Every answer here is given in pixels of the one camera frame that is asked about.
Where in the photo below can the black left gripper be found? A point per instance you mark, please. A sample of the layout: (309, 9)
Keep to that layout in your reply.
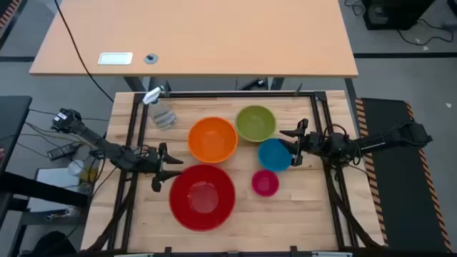
(154, 162)

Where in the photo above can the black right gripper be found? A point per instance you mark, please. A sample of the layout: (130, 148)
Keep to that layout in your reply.
(312, 142)

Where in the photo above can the blue plastic bowl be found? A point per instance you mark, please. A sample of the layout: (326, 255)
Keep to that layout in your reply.
(273, 157)

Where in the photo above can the green plastic bowl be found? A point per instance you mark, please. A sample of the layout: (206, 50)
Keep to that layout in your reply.
(255, 123)

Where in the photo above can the small pink plastic bowl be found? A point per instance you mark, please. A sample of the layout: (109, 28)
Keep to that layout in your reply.
(265, 183)

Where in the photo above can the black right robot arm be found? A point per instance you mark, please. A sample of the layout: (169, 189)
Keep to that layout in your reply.
(375, 142)

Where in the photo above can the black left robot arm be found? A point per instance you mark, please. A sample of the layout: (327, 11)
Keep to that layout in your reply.
(107, 148)

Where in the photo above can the clear spray bottle white head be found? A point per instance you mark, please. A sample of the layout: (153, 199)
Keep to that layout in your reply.
(162, 116)

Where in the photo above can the large red plastic bowl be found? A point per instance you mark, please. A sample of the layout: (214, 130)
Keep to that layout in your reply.
(185, 214)

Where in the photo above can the orange plastic bowl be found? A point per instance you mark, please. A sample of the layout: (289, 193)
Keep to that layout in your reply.
(212, 141)

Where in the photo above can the yellow container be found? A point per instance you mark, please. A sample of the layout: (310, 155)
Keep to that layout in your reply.
(90, 174)

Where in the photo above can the white plastic bottle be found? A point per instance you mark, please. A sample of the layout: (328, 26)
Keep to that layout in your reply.
(76, 167)

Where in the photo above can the black power adapter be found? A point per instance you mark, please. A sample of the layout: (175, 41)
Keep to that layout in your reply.
(62, 151)

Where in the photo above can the black mat hazard stripes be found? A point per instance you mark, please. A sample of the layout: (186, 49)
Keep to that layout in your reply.
(392, 200)

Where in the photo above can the black stand beam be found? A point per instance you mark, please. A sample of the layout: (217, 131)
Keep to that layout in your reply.
(39, 189)

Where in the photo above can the black bag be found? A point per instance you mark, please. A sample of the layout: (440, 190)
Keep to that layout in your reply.
(53, 245)

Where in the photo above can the light wooden desk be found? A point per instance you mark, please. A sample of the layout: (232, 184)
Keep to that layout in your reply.
(214, 35)

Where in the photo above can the black side table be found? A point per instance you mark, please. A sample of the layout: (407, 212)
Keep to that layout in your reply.
(12, 121)

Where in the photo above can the black computer case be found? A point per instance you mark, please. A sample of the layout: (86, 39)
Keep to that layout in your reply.
(392, 14)

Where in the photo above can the black frame clamp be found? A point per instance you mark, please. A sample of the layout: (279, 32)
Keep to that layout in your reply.
(167, 90)

